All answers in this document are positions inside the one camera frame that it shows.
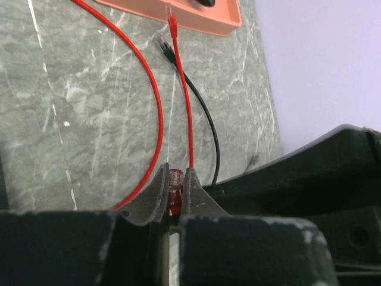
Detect black ethernet cable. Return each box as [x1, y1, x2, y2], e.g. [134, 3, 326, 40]
[156, 37, 221, 187]

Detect dark blue star dish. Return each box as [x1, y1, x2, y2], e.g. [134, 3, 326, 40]
[195, 0, 216, 7]

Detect salmon pink tray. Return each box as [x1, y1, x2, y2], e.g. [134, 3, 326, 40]
[97, 0, 242, 36]

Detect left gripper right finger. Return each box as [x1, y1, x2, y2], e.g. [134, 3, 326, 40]
[179, 168, 339, 285]

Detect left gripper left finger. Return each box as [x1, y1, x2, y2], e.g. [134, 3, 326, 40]
[1, 164, 170, 285]

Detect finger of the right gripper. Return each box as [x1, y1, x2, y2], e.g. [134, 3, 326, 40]
[309, 206, 380, 285]
[205, 125, 380, 215]

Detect red ethernet cable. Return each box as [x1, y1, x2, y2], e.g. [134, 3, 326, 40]
[166, 5, 196, 217]
[71, 0, 165, 211]

